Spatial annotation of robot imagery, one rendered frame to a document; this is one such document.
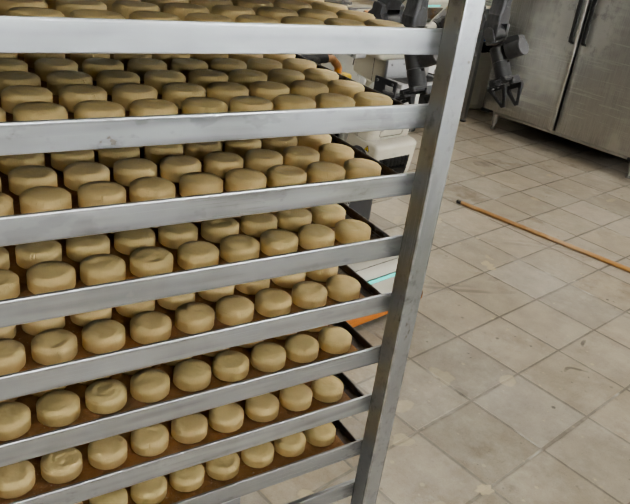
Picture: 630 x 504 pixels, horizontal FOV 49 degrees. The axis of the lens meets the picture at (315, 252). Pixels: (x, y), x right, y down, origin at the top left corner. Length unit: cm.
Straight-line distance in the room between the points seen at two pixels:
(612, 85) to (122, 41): 502
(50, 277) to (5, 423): 19
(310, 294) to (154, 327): 22
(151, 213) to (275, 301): 26
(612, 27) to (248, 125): 490
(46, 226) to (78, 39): 18
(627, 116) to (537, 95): 74
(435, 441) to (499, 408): 34
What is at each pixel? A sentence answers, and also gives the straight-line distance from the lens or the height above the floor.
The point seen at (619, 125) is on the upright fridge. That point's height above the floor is 38.
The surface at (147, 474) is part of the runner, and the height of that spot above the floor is 87.
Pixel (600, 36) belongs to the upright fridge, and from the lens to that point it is 558.
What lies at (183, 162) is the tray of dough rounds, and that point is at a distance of 86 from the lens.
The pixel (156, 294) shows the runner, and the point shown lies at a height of 113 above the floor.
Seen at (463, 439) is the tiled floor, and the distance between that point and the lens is 246.
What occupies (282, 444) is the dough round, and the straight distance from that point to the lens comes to 111.
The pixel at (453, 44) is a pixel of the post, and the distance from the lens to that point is 85.
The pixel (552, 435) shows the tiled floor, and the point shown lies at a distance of 261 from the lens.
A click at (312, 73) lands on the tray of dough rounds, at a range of 98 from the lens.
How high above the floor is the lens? 154
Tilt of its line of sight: 27 degrees down
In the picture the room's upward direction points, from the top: 8 degrees clockwise
